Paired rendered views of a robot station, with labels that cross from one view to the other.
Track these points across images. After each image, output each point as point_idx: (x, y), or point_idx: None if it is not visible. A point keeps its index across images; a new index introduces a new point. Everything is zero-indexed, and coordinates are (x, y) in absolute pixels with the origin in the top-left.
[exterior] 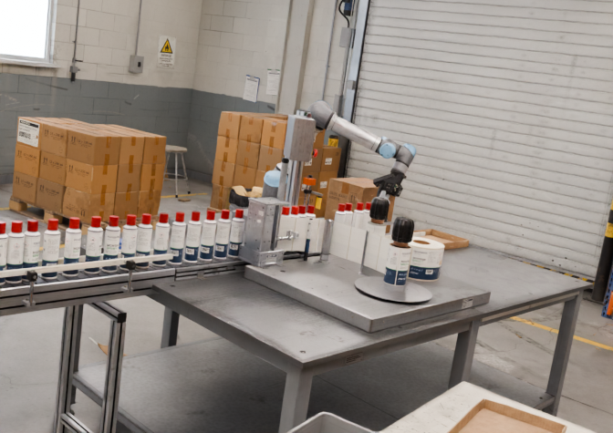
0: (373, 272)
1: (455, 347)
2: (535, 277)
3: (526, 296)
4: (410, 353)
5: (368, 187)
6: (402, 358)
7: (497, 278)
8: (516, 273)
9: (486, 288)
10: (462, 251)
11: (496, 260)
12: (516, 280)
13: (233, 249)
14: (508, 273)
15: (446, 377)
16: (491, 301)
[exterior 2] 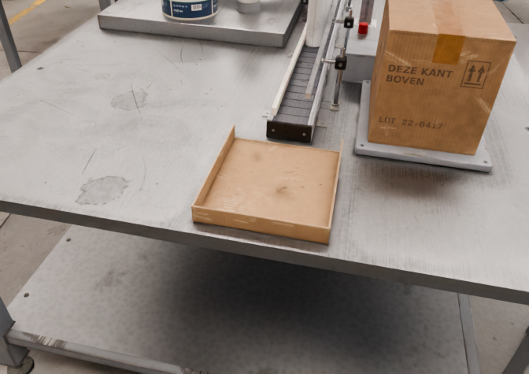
0: None
1: None
2: (16, 127)
3: (47, 58)
4: (257, 301)
5: None
6: (256, 275)
7: (93, 87)
8: (55, 127)
9: (106, 53)
10: (190, 174)
11: (101, 170)
12: (58, 97)
13: None
14: (72, 113)
15: (175, 262)
16: (97, 31)
